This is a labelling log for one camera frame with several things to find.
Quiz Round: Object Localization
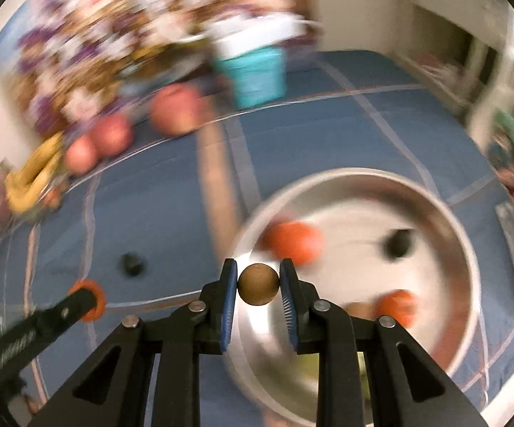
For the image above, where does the blue plaid tablecloth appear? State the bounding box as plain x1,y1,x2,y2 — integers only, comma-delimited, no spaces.
0,51,514,415

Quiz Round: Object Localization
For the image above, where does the white power strip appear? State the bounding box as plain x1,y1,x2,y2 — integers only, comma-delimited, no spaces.
205,12,308,60

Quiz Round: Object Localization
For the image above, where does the brown longan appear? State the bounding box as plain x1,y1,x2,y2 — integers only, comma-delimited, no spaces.
238,263,280,306
346,302,376,321

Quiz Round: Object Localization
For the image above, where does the green mango right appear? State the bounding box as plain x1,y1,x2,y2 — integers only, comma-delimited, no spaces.
357,352,371,403

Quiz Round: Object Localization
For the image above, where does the white chair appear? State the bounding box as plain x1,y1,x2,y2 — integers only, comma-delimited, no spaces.
466,4,514,151

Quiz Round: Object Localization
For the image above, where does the black plum in tray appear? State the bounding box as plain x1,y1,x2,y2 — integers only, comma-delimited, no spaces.
382,228,416,260

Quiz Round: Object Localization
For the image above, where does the teal plastic box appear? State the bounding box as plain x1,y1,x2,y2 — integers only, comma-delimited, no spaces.
213,46,287,110

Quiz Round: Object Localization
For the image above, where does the yellow banana bunch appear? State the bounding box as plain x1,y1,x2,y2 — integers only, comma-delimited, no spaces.
4,132,64,215

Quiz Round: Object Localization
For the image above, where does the white shelf cabinet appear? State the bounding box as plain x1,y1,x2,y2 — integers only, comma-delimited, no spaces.
394,0,509,116

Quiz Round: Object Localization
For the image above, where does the glass fruit bowl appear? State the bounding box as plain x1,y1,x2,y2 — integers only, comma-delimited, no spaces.
17,173,70,223

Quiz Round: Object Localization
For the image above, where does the brown longan in tray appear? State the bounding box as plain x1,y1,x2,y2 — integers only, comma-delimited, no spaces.
346,302,376,321

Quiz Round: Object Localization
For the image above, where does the large red apple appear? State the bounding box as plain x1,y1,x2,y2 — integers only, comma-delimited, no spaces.
149,83,212,138

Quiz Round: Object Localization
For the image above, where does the middle red apple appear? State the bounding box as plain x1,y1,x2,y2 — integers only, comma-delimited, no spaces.
90,113,134,158

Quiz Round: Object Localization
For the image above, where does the orange tangerine with stem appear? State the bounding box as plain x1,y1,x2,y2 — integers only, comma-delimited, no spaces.
376,289,419,329

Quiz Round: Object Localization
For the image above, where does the small pink apple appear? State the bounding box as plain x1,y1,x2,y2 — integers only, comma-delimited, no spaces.
65,135,100,175

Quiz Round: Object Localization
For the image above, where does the black plum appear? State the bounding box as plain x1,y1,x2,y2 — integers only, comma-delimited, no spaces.
382,228,416,260
120,252,146,278

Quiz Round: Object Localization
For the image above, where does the floral oil painting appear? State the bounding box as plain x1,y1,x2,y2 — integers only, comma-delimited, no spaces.
0,0,313,138

